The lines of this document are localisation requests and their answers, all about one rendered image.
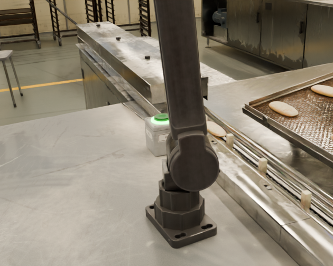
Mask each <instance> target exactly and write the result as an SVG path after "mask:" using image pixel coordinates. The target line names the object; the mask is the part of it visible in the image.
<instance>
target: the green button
mask: <svg viewBox="0 0 333 266"><path fill-rule="evenodd" d="M154 120H155V121H160V122H163V121H169V119H168V114H167V113H160V114H157V115H155V116H154Z"/></svg>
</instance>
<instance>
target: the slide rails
mask: <svg viewBox="0 0 333 266"><path fill-rule="evenodd" d="M207 116H208V115H207ZM208 121H212V122H214V123H216V124H217V125H219V126H221V125H220V124H219V123H217V122H216V121H214V120H213V119H212V118H210V117H209V116H208ZM221 127H222V128H223V130H224V131H225V132H226V134H232V133H231V132H230V131H228V130H227V129H225V128H224V127H223V126H221ZM212 136H214V135H212ZM214 137H215V138H216V139H217V140H219V141H220V142H221V143H222V144H223V145H225V146H226V147H227V148H228V149H229V150H231V151H232V152H233V153H234V154H235V155H237V156H238V157H239V158H240V159H242V160H243V161H244V162H245V163H247V164H248V165H249V166H251V167H252V168H253V169H254V170H255V171H257V172H258V173H259V174H260V175H262V176H263V177H264V178H265V179H266V180H268V181H269V182H270V183H271V184H272V185H274V186H275V187H276V188H277V189H279V190H280V191H281V192H282V193H283V194H285V195H286V196H287V197H288V198H289V199H291V200H292V201H294V202H295V203H296V204H297V205H298V206H300V207H301V208H302V209H303V210H304V211H306V212H307V213H308V214H309V215H311V216H312V217H313V218H314V219H315V220H317V221H318V222H319V223H320V224H322V225H323V226H324V227H325V228H326V229H328V230H329V231H330V232H331V233H332V234H333V228H332V227H331V226H330V225H329V224H327V223H326V222H325V221H324V220H322V219H321V218H320V217H318V216H317V215H316V214H315V213H314V212H312V211H311V210H309V209H308V208H307V207H306V206H304V205H303V204H302V203H301V202H299V201H298V200H297V199H296V198H295V197H293V196H292V195H291V194H290V193H288V192H287V191H286V190H285V189H283V188H282V187H281V186H280V185H278V184H277V183H276V182H275V181H273V180H272V179H271V178H269V177H268V176H267V175H266V174H264V173H263V172H262V171H261V170H259V169H258V168H257V167H256V166H254V165H253V164H252V163H251V162H250V161H248V160H247V159H246V158H245V157H243V156H242V155H241V154H240V153H238V152H237V151H236V150H235V149H233V148H232V147H231V146H230V145H228V144H227V143H226V142H224V141H223V140H222V139H220V138H219V137H216V136H214ZM234 144H235V145H236V146H237V147H238V148H240V149H241V150H242V151H244V152H245V153H247V154H248V155H249V156H250V157H252V158H253V159H254V160H255V161H257V162H259V159H260V158H265V157H263V156H262V155H261V154H259V153H258V152H257V151H255V150H254V149H253V148H251V147H250V146H249V145H247V144H246V143H244V142H243V141H242V140H240V139H239V138H237V137H236V136H235V135H234ZM266 160H267V159H266ZM267 170H268V171H269V172H271V173H272V174H273V175H275V176H276V177H277V178H278V179H280V180H281V181H282V182H284V183H285V184H287V185H288V186H289V187H290V188H292V189H293V190H294V191H295V192H297V193H298V194H299V195H301V192H302V191H306V190H308V189H307V188H305V187H304V186H302V185H301V184H300V183H298V182H297V181H296V180H295V179H293V178H292V177H290V176H289V175H288V174H286V173H285V172H284V171H282V170H281V169H279V168H278V167H277V166H275V165H274V164H273V163H271V162H270V161H269V160H267ZM308 191H309V190H308ZM311 193H312V192H311ZM311 204H312V205H313V206H315V207H316V208H317V209H318V210H320V211H321V212H323V213H324V214H325V215H326V216H328V217H329V218H330V219H331V220H333V208H332V207H331V206H330V205H328V204H327V203H326V202H324V201H323V200H322V199H320V198H319V197H318V196H316V195H315V194H314V193H312V195H311Z"/></svg>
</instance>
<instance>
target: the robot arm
mask: <svg viewBox="0 0 333 266"><path fill-rule="evenodd" d="M153 4H154V11H155V19H156V27H157V32H158V40H159V48H160V56H161V64H162V72H163V80H164V87H165V96H166V103H167V109H168V119H169V127H170V133H169V134H168V136H167V138H166V142H165V146H166V159H162V175H163V179H162V180H159V195H158V196H157V198H156V200H155V201H154V204H151V205H148V206H146V208H145V211H146V217H147V218H148V219H149V220H150V221H151V223H152V224H153V225H154V226H155V228H156V229H157V230H158V231H159V232H160V234H161V235H162V236H163V237H164V238H165V240H166V241H167V242H168V243H169V245H170V246H171V247H172V248H174V249H178V248H181V247H184V246H186V245H189V244H193V243H196V242H198V241H201V240H204V239H207V238H210V237H212V236H215V235H216V234H217V224H216V223H215V222H214V221H213V220H212V219H211V218H210V217H209V216H208V215H207V214H206V213H205V198H203V197H202V196H201V195H200V191H202V190H204V189H206V188H208V187H209V186H211V185H212V184H213V183H214V182H215V181H216V179H217V177H218V175H219V173H220V169H219V160H218V157H217V155H216V152H215V151H214V149H213V148H212V146H211V144H210V141H209V139H208V137H207V134H208V131H207V122H206V114H205V109H204V100H203V94H202V83H201V72H200V61H199V50H198V39H197V28H196V17H195V7H194V0H153Z"/></svg>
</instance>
